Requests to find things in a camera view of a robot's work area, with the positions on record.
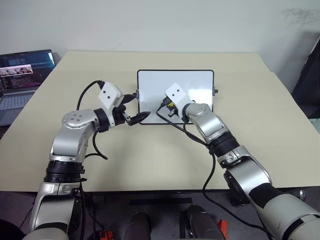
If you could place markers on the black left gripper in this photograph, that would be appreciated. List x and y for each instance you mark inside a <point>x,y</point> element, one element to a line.
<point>119,115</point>

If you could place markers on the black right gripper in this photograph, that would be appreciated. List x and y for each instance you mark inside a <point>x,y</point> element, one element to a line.
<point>180,113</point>

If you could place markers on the yellow and black eraser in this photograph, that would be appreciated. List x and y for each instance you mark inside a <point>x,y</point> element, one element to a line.
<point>171,104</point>

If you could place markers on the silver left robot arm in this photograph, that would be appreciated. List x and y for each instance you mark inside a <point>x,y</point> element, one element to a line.
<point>72,140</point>

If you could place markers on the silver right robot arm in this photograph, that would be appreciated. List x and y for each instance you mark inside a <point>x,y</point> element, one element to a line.
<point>212,127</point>

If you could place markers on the black framed whiteboard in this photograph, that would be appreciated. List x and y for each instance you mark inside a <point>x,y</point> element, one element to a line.
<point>152,90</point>

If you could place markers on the small dark rounded shape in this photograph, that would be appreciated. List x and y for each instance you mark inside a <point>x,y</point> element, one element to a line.
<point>137,226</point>

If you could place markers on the large dark rounded shape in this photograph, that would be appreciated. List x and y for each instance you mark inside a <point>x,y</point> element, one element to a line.
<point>201,223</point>

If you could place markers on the open grey laptop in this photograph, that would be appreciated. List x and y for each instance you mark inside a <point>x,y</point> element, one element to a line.
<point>17,75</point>

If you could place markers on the orange plastic part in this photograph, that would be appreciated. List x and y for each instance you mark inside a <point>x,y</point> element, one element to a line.
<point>223,228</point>
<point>105,235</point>

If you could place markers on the black chair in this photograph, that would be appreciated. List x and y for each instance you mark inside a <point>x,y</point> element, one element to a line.
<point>308,87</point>

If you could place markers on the small metal clamp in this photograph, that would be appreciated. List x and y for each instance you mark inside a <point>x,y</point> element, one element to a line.
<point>303,195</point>

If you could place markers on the black round object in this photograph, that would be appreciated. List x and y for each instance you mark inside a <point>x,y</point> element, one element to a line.
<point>8,231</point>

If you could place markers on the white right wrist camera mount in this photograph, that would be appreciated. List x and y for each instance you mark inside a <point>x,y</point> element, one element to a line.
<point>178,94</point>

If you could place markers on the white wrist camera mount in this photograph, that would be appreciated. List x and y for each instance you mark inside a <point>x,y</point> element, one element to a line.
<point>108,95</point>
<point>178,94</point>

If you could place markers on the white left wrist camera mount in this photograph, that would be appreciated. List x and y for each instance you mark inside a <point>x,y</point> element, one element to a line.
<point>108,95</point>

